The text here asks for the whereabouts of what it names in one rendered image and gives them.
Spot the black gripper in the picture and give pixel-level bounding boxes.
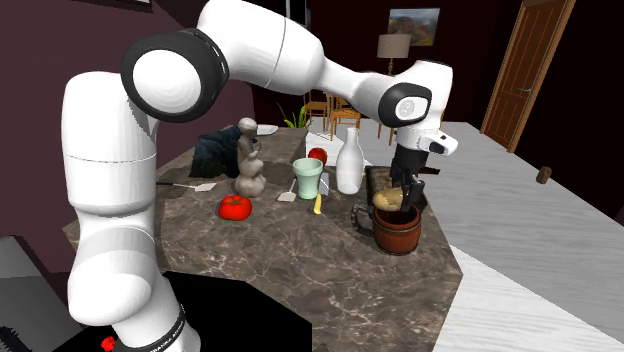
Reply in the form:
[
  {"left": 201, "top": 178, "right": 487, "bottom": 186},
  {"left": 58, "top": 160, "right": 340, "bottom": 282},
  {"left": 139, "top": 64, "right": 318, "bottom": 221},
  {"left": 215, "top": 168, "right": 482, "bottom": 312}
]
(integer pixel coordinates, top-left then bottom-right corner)
[{"left": 389, "top": 143, "right": 431, "bottom": 214}]

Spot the tan potato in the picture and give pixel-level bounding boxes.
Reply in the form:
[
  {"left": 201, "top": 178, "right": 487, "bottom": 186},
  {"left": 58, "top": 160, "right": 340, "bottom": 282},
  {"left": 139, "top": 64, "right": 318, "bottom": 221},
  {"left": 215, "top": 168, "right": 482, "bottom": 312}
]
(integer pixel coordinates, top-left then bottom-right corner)
[{"left": 372, "top": 187, "right": 406, "bottom": 212}]

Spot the dark patterned tray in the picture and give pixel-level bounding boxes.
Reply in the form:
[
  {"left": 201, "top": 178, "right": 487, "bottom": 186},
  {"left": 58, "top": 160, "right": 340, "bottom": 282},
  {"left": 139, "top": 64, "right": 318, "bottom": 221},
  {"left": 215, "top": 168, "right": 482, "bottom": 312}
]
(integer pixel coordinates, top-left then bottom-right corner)
[{"left": 363, "top": 164, "right": 441, "bottom": 211}]

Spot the brown wooden barrel mug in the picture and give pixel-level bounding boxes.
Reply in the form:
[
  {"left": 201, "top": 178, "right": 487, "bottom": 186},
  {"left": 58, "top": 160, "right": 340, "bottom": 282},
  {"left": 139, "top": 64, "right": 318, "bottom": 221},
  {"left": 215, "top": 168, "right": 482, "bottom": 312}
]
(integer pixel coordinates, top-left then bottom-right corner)
[{"left": 350, "top": 202, "right": 423, "bottom": 257}]

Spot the wooden chair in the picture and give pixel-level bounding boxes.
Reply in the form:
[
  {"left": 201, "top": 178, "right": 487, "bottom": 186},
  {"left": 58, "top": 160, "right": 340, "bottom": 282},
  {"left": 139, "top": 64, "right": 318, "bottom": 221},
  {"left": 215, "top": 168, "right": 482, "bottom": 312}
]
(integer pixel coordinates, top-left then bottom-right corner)
[
  {"left": 376, "top": 121, "right": 397, "bottom": 147},
  {"left": 302, "top": 89, "right": 331, "bottom": 133},
  {"left": 329, "top": 94, "right": 363, "bottom": 142}
]

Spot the white vase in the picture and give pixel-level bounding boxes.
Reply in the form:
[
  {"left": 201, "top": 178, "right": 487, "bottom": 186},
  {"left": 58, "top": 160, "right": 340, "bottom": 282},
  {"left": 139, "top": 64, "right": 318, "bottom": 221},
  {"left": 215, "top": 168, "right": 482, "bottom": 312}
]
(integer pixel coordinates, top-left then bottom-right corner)
[{"left": 335, "top": 127, "right": 366, "bottom": 196}]

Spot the red apple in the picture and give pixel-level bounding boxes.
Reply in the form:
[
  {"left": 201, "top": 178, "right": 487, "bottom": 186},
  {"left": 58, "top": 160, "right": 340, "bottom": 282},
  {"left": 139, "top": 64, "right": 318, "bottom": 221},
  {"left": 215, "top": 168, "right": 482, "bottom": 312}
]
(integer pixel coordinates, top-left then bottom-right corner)
[{"left": 307, "top": 147, "right": 329, "bottom": 170}]

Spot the pale green cup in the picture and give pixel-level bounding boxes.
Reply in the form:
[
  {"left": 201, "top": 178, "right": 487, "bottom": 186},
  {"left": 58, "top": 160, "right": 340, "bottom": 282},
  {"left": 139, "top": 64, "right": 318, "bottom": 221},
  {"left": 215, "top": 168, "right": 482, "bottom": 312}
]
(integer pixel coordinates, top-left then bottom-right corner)
[{"left": 291, "top": 156, "right": 325, "bottom": 202}]

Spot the small grey spatula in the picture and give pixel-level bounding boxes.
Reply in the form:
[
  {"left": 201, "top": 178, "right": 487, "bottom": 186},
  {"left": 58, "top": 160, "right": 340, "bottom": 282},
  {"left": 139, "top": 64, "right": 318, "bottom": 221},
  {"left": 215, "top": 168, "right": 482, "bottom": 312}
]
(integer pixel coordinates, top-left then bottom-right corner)
[{"left": 277, "top": 177, "right": 299, "bottom": 204}]

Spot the green plant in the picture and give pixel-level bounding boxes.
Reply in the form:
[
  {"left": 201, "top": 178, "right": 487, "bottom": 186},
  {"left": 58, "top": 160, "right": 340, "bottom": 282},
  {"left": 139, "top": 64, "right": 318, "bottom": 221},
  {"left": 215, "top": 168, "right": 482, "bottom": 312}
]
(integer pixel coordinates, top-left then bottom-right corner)
[{"left": 276, "top": 101, "right": 312, "bottom": 129}]

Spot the floor lamp with beige shade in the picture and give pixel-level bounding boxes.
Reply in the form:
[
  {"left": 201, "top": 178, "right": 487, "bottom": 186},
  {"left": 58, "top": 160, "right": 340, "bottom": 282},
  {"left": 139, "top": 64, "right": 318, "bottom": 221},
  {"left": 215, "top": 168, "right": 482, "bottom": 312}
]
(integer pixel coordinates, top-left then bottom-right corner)
[{"left": 376, "top": 33, "right": 413, "bottom": 77}]

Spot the grey stone figure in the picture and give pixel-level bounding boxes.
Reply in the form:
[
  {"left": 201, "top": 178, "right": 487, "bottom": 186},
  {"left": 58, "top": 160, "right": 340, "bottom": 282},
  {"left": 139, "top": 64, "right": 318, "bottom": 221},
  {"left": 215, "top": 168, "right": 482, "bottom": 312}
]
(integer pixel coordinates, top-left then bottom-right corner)
[{"left": 234, "top": 116, "right": 268, "bottom": 199}]

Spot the brown wooden door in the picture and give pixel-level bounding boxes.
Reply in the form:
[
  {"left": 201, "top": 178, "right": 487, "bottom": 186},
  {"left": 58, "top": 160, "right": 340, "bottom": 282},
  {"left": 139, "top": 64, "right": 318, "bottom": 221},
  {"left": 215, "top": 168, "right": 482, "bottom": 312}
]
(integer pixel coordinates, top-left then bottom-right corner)
[{"left": 479, "top": 0, "right": 577, "bottom": 154}]

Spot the red tomato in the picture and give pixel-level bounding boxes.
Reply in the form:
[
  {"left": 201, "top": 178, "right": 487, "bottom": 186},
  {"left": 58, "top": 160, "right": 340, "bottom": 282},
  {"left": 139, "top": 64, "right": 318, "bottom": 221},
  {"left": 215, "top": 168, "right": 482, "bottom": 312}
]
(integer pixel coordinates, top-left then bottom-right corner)
[{"left": 217, "top": 194, "right": 254, "bottom": 223}]

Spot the dark blue cushion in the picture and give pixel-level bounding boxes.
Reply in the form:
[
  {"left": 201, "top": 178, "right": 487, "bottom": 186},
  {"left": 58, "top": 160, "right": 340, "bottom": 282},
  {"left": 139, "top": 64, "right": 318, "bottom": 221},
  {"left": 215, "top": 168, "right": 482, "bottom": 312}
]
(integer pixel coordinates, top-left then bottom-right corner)
[{"left": 188, "top": 124, "right": 243, "bottom": 180}]

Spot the black robot stand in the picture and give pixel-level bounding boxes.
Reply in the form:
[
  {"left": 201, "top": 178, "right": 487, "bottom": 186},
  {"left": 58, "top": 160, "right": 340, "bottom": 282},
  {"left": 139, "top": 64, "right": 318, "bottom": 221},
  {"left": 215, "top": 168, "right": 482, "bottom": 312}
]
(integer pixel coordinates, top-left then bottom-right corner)
[{"left": 52, "top": 270, "right": 314, "bottom": 352}]

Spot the yellow handled knife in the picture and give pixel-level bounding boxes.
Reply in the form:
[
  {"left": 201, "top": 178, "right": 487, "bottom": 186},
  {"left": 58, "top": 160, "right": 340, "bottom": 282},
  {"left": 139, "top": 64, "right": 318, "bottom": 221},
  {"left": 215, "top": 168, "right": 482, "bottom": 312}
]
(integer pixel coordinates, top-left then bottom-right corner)
[{"left": 312, "top": 175, "right": 331, "bottom": 216}]

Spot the landscape wall picture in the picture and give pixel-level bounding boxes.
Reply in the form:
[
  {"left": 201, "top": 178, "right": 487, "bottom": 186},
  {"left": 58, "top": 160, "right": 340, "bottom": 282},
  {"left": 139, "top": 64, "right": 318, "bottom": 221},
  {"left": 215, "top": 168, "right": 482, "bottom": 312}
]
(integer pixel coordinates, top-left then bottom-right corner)
[{"left": 386, "top": 7, "right": 441, "bottom": 48}]

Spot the black handled grey spatula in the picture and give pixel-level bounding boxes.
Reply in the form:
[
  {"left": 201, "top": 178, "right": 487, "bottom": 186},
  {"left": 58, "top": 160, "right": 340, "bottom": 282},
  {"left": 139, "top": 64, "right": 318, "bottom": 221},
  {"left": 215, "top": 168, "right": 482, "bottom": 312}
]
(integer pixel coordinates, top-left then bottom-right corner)
[{"left": 155, "top": 180, "right": 218, "bottom": 193}]

